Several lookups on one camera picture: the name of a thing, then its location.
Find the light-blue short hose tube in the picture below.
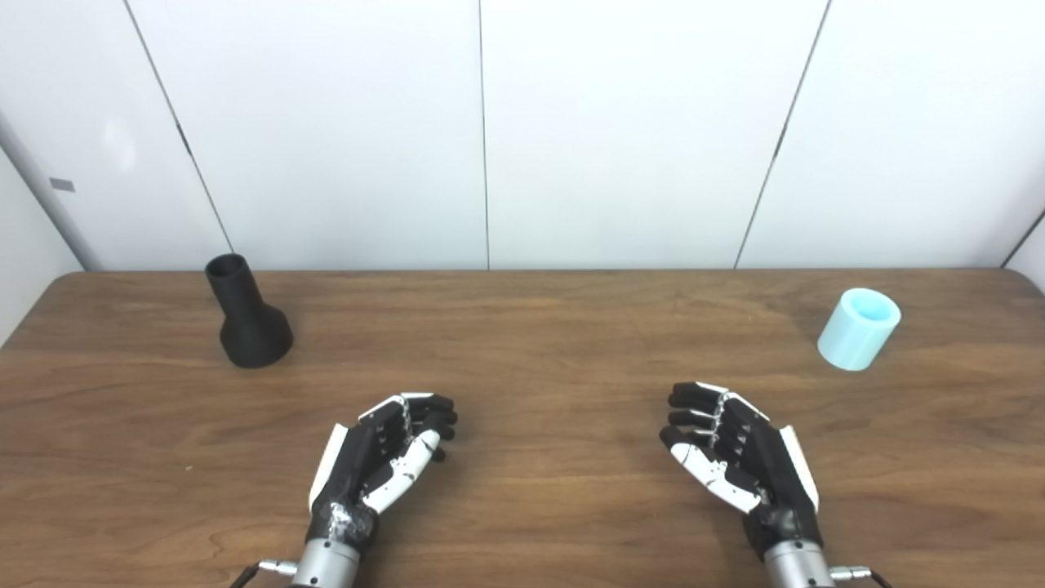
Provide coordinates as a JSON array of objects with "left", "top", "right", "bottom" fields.
[{"left": 817, "top": 287, "right": 902, "bottom": 372}]

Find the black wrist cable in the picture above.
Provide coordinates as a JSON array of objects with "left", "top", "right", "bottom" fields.
[
  {"left": 829, "top": 565, "right": 896, "bottom": 588},
  {"left": 229, "top": 559, "right": 300, "bottom": 588}
]

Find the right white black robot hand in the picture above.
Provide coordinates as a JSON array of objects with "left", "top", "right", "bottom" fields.
[{"left": 660, "top": 381, "right": 821, "bottom": 560}]

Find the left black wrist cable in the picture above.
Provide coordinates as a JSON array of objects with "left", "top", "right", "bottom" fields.
[{"left": 229, "top": 559, "right": 300, "bottom": 588}]

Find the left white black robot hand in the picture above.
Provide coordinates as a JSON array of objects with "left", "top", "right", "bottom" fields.
[{"left": 309, "top": 393, "right": 458, "bottom": 550}]

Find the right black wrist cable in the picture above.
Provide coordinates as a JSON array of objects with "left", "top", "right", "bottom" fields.
[{"left": 829, "top": 565, "right": 896, "bottom": 588}]

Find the black funnel-shaped nozzle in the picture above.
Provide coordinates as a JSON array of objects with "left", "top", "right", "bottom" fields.
[{"left": 204, "top": 253, "right": 294, "bottom": 368}]

